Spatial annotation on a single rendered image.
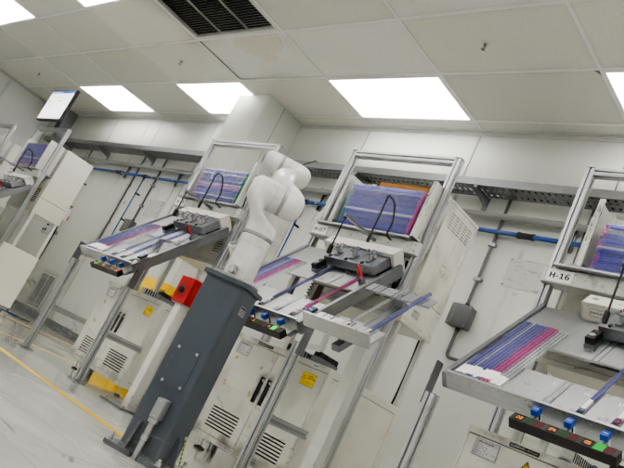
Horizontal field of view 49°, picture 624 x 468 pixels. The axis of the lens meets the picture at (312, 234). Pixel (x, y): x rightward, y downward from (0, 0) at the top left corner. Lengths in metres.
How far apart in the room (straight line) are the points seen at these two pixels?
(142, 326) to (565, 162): 3.14
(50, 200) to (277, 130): 2.40
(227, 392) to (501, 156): 2.97
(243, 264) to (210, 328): 0.27
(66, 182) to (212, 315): 5.11
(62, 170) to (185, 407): 5.21
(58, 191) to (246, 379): 4.33
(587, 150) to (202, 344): 3.51
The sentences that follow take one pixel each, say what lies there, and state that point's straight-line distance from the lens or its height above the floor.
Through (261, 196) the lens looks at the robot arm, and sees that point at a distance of 2.60.
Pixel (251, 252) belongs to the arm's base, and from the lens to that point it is 2.56.
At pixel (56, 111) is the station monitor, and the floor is 2.03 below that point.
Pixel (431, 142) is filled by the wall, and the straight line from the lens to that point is 5.96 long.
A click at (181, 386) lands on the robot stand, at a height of 0.28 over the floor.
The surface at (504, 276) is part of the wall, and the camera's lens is 4.96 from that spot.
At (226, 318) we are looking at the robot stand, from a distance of 2.48.
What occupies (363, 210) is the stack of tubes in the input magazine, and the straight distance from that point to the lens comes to 3.74.
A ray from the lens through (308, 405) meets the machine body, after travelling 3.23.
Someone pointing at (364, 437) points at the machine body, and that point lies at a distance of 3.56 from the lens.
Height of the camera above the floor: 0.37
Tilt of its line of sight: 14 degrees up
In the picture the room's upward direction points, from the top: 26 degrees clockwise
